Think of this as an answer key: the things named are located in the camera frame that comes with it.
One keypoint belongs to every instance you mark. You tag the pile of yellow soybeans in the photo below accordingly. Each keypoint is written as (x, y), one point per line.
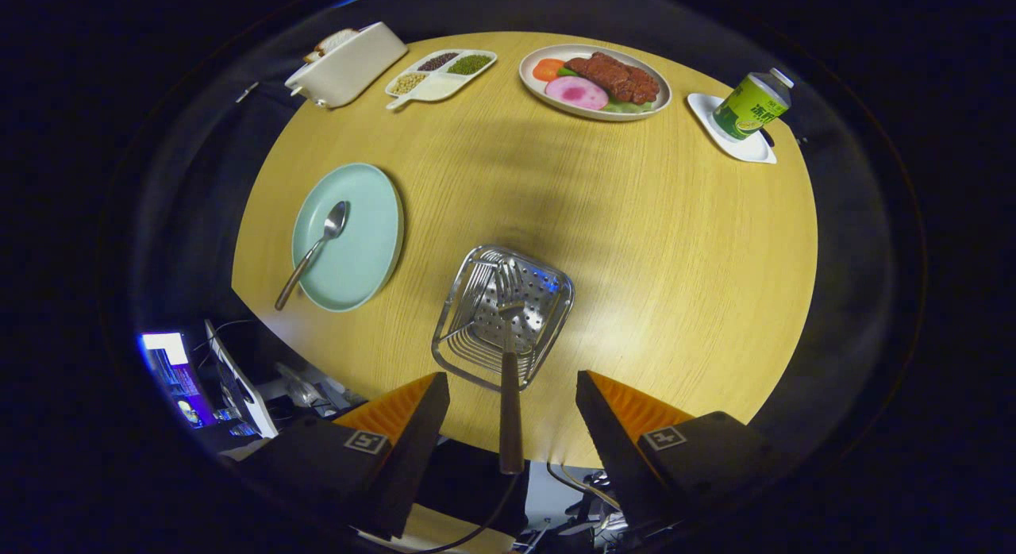
(408, 82)

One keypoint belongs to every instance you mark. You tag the white laptop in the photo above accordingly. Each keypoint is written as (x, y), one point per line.
(238, 387)

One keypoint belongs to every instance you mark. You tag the pile of dark red beans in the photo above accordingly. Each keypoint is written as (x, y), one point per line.
(438, 61)

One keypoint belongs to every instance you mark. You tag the silver clip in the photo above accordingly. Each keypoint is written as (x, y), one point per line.
(247, 92)

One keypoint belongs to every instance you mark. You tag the green lettuce leaf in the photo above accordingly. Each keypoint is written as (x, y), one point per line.
(627, 107)

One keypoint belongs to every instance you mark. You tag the pink ham slice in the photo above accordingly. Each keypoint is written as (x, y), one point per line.
(575, 92)

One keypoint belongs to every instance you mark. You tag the light green round plate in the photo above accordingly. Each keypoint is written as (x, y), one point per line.
(361, 244)

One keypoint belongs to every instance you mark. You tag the white toaster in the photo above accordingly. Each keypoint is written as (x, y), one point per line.
(349, 66)

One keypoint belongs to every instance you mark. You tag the white divided dish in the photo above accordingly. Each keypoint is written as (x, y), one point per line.
(436, 88)

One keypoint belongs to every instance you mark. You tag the green label drink bottle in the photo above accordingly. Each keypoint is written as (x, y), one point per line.
(746, 105)

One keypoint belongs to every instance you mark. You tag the orange tomato slice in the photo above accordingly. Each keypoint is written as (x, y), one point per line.
(546, 70)

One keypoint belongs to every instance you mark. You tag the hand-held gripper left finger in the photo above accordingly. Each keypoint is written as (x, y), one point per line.
(417, 443)

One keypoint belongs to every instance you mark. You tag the white square coaster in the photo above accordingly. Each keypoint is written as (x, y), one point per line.
(702, 109)

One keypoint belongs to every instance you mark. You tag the white oval food plate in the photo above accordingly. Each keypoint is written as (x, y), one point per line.
(536, 92)

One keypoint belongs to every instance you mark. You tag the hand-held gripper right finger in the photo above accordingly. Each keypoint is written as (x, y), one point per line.
(611, 443)

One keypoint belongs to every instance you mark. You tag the brown steak piece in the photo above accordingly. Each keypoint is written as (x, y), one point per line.
(619, 78)

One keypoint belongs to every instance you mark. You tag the perforated metal tray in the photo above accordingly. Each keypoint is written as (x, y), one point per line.
(540, 300)

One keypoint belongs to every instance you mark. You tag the pile of green mung beans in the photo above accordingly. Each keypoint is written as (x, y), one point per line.
(470, 64)

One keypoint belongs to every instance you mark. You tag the metal spoon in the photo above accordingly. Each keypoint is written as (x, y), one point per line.
(336, 219)

